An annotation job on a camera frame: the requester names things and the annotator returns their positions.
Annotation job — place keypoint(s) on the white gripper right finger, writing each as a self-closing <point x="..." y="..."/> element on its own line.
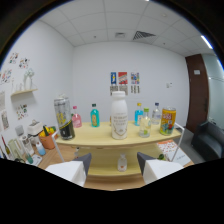
<point x="161" y="170"/>

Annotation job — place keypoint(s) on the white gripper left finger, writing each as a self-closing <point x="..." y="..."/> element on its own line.
<point x="66" y="170"/>

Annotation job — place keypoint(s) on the tall white milk bottle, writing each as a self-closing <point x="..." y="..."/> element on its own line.
<point x="119" y="116"/>

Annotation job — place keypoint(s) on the glass of green limes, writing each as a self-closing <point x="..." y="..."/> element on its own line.
<point x="161" y="157"/>

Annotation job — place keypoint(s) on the orange patterned leaflet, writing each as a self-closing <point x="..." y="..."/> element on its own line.
<point x="166" y="146"/>

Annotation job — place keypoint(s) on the white notebook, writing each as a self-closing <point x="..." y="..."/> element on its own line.
<point x="183" y="158"/>

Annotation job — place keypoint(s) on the white tray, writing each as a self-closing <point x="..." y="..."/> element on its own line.
<point x="35" y="160"/>

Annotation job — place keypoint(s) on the small pale blue bottle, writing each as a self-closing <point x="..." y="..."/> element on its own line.
<point x="41" y="150"/>

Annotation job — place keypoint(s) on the orange pot with utensils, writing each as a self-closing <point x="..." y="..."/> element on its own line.
<point x="48" y="140"/>

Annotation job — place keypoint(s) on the clear bottle with red label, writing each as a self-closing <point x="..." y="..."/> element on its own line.
<point x="122" y="164"/>

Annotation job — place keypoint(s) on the clear bottle with green cap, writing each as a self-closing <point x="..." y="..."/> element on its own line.
<point x="145" y="126"/>

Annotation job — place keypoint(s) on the two-tier wooden shelf rack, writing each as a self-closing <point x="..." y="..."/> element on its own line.
<point x="100" y="136"/>

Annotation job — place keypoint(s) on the large silver black can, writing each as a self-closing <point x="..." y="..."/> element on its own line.
<point x="65" y="120"/>

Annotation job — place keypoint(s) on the pink liquid bottle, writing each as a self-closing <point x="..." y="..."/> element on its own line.
<point x="77" y="120"/>

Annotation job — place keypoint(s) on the white box appliance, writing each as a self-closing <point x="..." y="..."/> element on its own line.
<point x="35" y="128"/>

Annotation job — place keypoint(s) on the small clear blue-cap bottle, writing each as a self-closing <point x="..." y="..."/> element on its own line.
<point x="156" y="116"/>

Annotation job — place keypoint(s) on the black chair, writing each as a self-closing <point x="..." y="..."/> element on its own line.
<point x="208" y="141"/>

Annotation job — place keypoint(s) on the teal liquid bottle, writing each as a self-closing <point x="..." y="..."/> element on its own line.
<point x="95" y="118"/>

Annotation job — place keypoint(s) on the light blue liquid bottle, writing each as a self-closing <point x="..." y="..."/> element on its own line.
<point x="138" y="115"/>

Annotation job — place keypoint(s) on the brown door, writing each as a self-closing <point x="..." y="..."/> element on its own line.
<point x="197" y="93"/>

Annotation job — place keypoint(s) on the ceiling light strip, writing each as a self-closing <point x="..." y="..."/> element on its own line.
<point x="206" y="42"/>

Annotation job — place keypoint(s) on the ceiling air vent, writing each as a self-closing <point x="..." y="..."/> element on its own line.
<point x="144" y="35"/>

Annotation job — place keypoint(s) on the square ceiling diffuser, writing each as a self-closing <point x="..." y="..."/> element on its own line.
<point x="120" y="34"/>

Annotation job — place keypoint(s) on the grey wall print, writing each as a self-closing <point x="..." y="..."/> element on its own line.
<point x="135" y="89"/>
<point x="114" y="89"/>
<point x="124" y="89"/>

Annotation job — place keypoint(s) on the white wall switch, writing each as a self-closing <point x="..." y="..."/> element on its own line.
<point x="169" y="85"/>

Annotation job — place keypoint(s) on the wooden wall shelf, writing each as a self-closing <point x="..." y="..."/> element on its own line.
<point x="24" y="91"/>

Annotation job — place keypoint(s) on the multicolour wall poster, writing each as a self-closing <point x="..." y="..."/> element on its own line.
<point x="135" y="78"/>

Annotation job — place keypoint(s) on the red wall poster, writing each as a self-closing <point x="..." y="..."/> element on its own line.
<point x="122" y="78"/>

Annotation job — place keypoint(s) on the white ornament on wall shelf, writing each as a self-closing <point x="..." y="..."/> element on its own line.
<point x="28" y="78"/>

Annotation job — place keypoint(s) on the blue wall poster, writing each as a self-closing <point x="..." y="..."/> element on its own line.
<point x="113" y="78"/>

